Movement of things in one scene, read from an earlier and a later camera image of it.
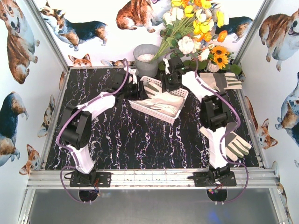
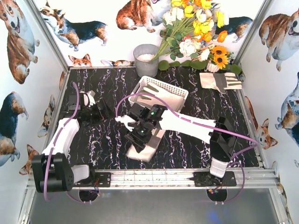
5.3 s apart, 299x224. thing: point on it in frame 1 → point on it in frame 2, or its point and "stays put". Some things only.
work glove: (221, 81) stays put
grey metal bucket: (143, 53) stays put
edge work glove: (236, 146) → (147, 153)
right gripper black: (167, 82) → (135, 140)
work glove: (169, 101) stays put
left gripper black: (142, 90) → (100, 108)
